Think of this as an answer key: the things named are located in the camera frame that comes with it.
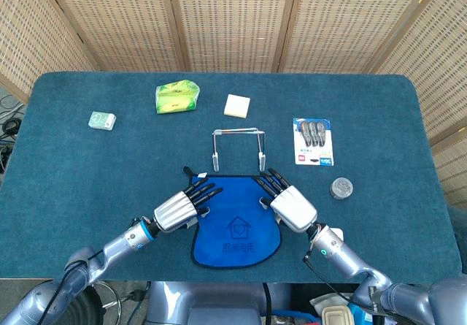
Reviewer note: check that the pale yellow sticky note pad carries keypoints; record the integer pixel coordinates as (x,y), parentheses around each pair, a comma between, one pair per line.
(237,105)

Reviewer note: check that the green tissue pack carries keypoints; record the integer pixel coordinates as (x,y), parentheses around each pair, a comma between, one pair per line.
(177,98)

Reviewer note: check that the clear round jar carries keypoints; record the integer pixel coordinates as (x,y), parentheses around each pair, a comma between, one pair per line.
(341,188)

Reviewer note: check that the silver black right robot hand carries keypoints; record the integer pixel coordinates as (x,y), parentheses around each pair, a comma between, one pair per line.
(293,208)

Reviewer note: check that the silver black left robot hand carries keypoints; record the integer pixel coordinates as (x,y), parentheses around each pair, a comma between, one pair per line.
(175,212)

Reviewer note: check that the beige lidded container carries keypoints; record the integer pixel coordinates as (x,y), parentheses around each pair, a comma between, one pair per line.
(337,316)

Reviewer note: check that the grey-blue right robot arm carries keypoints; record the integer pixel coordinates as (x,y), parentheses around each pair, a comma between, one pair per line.
(350,259)

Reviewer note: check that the blue detergent bottle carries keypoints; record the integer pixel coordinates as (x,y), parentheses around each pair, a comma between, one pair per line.
(355,308)

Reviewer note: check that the grey-blue robot torso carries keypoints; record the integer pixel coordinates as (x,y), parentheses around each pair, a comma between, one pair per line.
(204,303)

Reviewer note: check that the white crumpled bag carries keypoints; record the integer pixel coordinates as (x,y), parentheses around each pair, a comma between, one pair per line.
(323,301)

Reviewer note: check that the woven bamboo folding screen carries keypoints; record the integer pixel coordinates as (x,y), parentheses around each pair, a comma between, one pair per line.
(233,22)

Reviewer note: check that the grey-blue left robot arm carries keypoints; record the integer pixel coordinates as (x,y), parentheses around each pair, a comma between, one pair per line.
(109,253)

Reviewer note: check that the blue carpet table cover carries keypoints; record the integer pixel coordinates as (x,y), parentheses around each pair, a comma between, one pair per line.
(109,175)

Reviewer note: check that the blister card pack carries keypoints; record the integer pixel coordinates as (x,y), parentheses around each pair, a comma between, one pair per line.
(313,142)

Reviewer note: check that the small green white box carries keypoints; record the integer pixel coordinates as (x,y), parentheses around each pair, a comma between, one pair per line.
(101,120)

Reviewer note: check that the blue cleaning cloth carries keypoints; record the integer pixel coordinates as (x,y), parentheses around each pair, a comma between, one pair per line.
(237,237)

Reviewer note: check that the black round stool seat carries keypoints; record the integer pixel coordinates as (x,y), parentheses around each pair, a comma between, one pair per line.
(91,306)

